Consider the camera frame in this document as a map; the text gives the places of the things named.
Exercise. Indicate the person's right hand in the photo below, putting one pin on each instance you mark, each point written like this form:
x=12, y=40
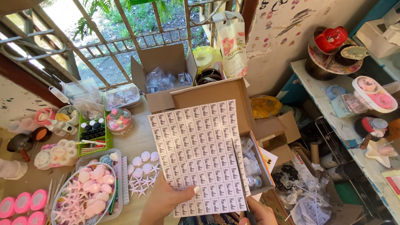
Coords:
x=262, y=214

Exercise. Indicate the person's left hand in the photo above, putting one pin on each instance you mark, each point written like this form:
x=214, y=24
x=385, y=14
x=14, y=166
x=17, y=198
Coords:
x=162, y=200

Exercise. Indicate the person's right fingers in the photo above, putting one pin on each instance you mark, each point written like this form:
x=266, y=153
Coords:
x=243, y=221

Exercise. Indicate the black tool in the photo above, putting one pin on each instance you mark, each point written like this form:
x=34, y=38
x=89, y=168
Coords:
x=251, y=219

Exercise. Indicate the white printed sticker sheet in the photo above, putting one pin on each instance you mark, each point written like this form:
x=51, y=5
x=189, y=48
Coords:
x=197, y=153

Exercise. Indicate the person's patterned clothing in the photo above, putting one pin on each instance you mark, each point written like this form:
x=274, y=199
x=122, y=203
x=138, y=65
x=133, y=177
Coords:
x=212, y=220

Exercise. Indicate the clear plastic pieces in box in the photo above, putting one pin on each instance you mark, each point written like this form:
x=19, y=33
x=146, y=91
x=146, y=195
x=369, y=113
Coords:
x=251, y=165

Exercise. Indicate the orange-edged paper pad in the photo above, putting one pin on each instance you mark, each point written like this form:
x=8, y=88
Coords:
x=269, y=161

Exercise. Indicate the heap of scrap and paper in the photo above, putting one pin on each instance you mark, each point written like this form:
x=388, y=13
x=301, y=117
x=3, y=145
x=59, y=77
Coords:
x=306, y=193

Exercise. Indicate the small brown cardboard box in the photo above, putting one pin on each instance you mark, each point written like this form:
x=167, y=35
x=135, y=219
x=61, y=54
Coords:
x=278, y=128

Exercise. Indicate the group of white shell casts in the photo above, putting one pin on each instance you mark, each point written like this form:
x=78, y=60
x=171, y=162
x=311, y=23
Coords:
x=142, y=172

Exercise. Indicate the yellow plastic bag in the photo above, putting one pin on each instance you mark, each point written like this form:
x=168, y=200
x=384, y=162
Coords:
x=265, y=107

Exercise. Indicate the white perforated strip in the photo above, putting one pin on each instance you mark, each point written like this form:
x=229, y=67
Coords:
x=125, y=181

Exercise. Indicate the large brown cardboard box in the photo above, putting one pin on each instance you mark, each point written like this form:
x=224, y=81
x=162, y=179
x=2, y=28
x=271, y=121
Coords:
x=215, y=93

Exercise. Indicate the green pen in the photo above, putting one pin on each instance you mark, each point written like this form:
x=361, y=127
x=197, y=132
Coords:
x=113, y=197

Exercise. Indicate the blue and white shelf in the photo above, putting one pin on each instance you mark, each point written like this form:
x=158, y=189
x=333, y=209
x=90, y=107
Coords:
x=343, y=131

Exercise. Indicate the clear plastic tub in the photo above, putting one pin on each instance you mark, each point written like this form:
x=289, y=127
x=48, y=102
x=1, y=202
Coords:
x=117, y=175

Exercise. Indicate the black tape rolls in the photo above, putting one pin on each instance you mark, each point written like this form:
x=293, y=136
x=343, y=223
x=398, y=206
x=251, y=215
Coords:
x=208, y=76

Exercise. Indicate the white star-shaped dish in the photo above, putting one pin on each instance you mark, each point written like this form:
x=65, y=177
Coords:
x=379, y=153

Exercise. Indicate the red and white paper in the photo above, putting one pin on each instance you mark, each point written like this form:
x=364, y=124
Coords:
x=393, y=182

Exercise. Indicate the clear plastic box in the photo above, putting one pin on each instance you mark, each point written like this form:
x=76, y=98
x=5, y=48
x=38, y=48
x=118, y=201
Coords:
x=347, y=104

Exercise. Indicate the black bowl with items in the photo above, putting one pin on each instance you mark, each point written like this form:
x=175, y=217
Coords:
x=372, y=128

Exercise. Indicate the blue round lid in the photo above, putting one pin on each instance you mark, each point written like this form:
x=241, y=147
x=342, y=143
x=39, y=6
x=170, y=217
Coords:
x=336, y=92

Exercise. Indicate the white basket of pink shells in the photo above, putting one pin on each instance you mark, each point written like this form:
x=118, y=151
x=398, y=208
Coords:
x=87, y=193

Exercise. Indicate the round clear box with flowers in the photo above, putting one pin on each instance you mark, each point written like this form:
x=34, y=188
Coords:
x=119, y=121

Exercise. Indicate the green basket of small bottles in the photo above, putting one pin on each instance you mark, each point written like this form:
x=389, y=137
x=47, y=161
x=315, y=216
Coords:
x=93, y=134

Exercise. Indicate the clear lidded plastic container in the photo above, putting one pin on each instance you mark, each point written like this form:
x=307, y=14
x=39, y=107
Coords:
x=122, y=97

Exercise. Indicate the floral plastic bag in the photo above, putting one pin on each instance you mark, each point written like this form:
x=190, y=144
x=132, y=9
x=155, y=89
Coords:
x=232, y=47

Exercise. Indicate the open cardboard box with moulds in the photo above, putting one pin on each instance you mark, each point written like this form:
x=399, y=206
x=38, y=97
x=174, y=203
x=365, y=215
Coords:
x=162, y=59

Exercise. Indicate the white oval tray with flowers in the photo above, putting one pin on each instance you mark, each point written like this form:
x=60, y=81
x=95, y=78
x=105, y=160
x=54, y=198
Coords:
x=375, y=93

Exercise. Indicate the bundle of thin sticks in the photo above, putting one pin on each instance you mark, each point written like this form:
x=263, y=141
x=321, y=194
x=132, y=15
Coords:
x=56, y=187

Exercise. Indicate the stack of bowls with red lid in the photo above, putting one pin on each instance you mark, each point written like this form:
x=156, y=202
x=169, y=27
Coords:
x=331, y=50

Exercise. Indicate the pink mould with white shapes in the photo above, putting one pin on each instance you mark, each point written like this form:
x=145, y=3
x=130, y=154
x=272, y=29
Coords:
x=57, y=154

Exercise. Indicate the white cup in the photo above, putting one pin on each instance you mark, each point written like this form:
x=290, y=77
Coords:
x=69, y=117

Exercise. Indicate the small white bottles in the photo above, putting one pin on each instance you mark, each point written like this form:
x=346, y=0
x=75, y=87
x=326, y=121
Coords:
x=61, y=127

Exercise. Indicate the stack of clear zip bags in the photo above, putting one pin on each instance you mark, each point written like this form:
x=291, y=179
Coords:
x=82, y=92

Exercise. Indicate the group of pink round moulds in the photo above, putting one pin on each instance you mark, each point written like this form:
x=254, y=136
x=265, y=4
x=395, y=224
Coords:
x=23, y=206

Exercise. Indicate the white handheld device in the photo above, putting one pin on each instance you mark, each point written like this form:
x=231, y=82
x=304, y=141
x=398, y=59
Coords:
x=58, y=94

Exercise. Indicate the pink cup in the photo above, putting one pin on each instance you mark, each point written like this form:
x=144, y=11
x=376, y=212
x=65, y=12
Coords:
x=44, y=116

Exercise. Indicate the metal window grille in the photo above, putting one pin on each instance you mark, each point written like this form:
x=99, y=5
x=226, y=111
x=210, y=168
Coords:
x=103, y=43

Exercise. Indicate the white carton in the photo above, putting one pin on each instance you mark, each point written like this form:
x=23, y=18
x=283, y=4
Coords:
x=375, y=34

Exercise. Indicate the small black pan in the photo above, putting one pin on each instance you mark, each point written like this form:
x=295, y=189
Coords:
x=20, y=142

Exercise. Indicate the frosted plastic cups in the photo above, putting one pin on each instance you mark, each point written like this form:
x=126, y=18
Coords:
x=23, y=125

